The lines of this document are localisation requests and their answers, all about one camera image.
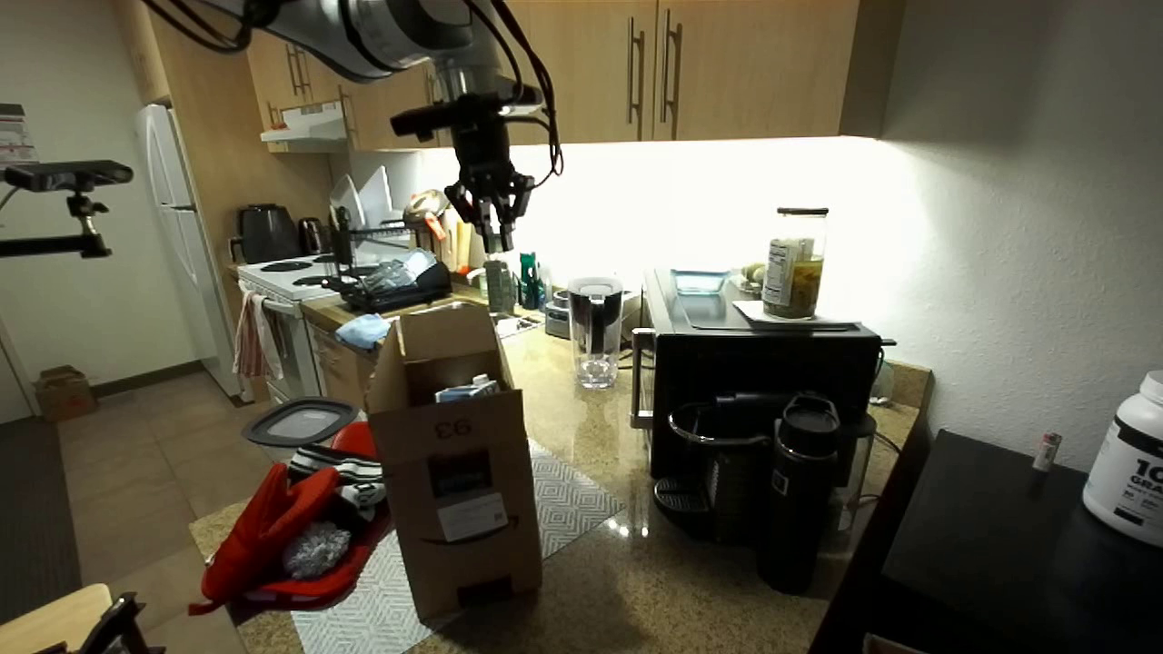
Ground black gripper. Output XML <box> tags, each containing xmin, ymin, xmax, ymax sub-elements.
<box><xmin>391</xmin><ymin>95</ymin><xmax>535</xmax><ymax>256</ymax></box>

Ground clear bottle green cap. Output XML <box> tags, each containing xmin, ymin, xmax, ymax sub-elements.
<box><xmin>485</xmin><ymin>259</ymin><xmax>518</xmax><ymax>315</ymax></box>

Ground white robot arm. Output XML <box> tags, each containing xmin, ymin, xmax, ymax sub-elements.
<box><xmin>142</xmin><ymin>0</ymin><xmax>559</xmax><ymax>256</ymax></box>

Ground tall cardboard box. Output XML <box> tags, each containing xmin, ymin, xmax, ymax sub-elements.
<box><xmin>365</xmin><ymin>302</ymin><xmax>543</xmax><ymax>625</ymax></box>

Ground small cardboard box floor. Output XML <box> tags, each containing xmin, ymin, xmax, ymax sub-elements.
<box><xmin>36</xmin><ymin>367</ymin><xmax>95</xmax><ymax>423</ymax></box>

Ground small white bottle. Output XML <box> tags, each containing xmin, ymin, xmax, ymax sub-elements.
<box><xmin>1033</xmin><ymin>433</ymin><xmax>1067</xmax><ymax>471</ymax></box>

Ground black bag on stove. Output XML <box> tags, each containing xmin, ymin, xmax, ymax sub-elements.
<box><xmin>338</xmin><ymin>250</ymin><xmax>450</xmax><ymax>314</ymax></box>

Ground water filter pitcher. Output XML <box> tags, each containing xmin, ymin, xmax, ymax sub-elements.
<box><xmin>569</xmin><ymin>276</ymin><xmax>621</xmax><ymax>391</ymax></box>

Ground blue cloth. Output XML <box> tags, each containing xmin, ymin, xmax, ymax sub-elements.
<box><xmin>334</xmin><ymin>314</ymin><xmax>392</xmax><ymax>351</ymax></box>

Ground wooden upper cabinets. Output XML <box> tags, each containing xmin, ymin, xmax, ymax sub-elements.
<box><xmin>234</xmin><ymin>0</ymin><xmax>864</xmax><ymax>155</ymax></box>

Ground white blue carton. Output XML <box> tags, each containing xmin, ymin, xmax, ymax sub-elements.
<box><xmin>433</xmin><ymin>376</ymin><xmax>507</xmax><ymax>402</ymax></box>

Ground white range hood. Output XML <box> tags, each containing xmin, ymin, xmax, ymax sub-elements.
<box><xmin>261</xmin><ymin>98</ymin><xmax>351</xmax><ymax>150</ymax></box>

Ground white stove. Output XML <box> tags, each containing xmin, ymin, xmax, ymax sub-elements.
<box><xmin>237</xmin><ymin>256</ymin><xmax>370</xmax><ymax>407</ymax></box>

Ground black kettle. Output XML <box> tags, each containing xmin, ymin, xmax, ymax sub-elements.
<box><xmin>234</xmin><ymin>204</ymin><xmax>298</xmax><ymax>263</ymax></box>

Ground hanging dish towel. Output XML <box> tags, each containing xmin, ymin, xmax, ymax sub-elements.
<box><xmin>234</xmin><ymin>291</ymin><xmax>285</xmax><ymax>385</ymax></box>

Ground glass jar with lid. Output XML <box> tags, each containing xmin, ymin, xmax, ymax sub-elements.
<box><xmin>764</xmin><ymin>207</ymin><xmax>829</xmax><ymax>315</ymax></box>

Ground grey lidded container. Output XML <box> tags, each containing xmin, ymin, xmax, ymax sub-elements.
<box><xmin>245</xmin><ymin>396</ymin><xmax>355</xmax><ymax>446</ymax></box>

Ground white refrigerator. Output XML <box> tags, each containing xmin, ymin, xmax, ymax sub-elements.
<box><xmin>140</xmin><ymin>102</ymin><xmax>245</xmax><ymax>401</ymax></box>

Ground black microwave oven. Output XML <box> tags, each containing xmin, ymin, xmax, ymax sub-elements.
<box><xmin>632</xmin><ymin>268</ymin><xmax>887</xmax><ymax>481</ymax></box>

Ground black coffee maker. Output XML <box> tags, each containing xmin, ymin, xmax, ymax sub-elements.
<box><xmin>652</xmin><ymin>391</ymin><xmax>787</xmax><ymax>544</ymax></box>

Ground red fabric bag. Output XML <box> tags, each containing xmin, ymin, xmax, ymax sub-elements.
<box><xmin>189</xmin><ymin>467</ymin><xmax>392</xmax><ymax>614</ymax></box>

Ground black travel tumbler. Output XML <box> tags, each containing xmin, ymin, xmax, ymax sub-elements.
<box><xmin>758</xmin><ymin>391</ymin><xmax>840</xmax><ymax>597</ymax></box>

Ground patterned grey mat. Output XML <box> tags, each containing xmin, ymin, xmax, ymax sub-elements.
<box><xmin>290</xmin><ymin>446</ymin><xmax>616</xmax><ymax>654</ymax></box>

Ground black side cabinet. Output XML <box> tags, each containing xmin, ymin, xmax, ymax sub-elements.
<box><xmin>810</xmin><ymin>433</ymin><xmax>1163</xmax><ymax>654</ymax></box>

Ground white supplement tub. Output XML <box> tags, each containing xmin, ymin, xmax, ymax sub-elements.
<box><xmin>1083</xmin><ymin>372</ymin><xmax>1163</xmax><ymax>548</ymax></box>

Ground black tripod camera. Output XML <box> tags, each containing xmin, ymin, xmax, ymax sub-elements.
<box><xmin>0</xmin><ymin>159</ymin><xmax>134</xmax><ymax>259</ymax></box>

